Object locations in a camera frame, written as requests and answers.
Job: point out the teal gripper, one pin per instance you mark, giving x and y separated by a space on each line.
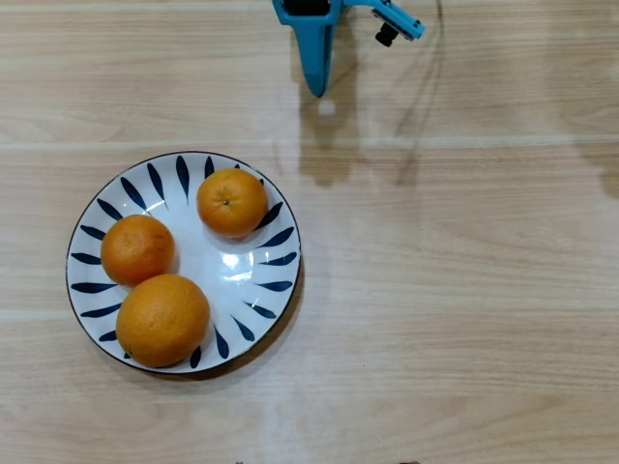
316 36

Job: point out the small orange with green stem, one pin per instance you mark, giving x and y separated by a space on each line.
232 203

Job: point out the deep-coloured blemished orange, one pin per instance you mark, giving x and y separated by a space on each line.
138 251

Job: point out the large pebbled orange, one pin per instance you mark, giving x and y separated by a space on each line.
162 321

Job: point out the white plate with blue leaves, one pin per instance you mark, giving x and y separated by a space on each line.
242 290

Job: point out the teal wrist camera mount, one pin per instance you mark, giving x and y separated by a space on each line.
406 23

